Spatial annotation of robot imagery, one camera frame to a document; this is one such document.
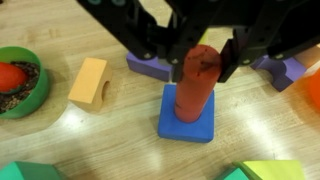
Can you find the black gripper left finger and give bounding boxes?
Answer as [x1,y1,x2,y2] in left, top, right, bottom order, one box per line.
[75,0,214,83]

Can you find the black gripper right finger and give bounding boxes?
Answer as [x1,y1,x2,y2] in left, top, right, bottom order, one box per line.
[218,0,320,84]

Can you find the purple square block with hole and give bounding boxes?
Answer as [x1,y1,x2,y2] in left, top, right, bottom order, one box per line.
[125,51,174,83]

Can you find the red cylinder block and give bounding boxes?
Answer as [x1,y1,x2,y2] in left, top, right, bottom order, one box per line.
[174,44,223,124]

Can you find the blue square base block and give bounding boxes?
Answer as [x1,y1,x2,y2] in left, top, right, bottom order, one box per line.
[157,83,215,144]

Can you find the tan cylinder block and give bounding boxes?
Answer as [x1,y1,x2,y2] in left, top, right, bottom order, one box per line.
[294,44,320,69]

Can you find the purple arch block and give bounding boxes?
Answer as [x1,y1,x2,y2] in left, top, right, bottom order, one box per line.
[250,54,308,93]

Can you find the tan arch block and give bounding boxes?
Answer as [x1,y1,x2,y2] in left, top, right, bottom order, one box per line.
[67,57,114,113]

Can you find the yellow-green triangle block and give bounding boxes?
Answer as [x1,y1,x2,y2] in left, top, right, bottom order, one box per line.
[233,159,306,180]

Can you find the large teal arch block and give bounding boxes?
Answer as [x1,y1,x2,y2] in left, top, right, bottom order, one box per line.
[0,161,64,180]

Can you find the orange plastic bowl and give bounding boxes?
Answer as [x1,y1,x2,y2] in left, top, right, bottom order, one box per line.
[296,68,320,111]

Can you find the brown granules pile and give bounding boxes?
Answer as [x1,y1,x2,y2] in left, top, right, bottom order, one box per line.
[0,60,42,115]

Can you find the green plastic bowl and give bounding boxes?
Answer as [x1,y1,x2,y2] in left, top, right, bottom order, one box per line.
[0,45,51,120]

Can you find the red ball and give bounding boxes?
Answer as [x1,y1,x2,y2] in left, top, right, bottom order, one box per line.
[0,61,28,93]

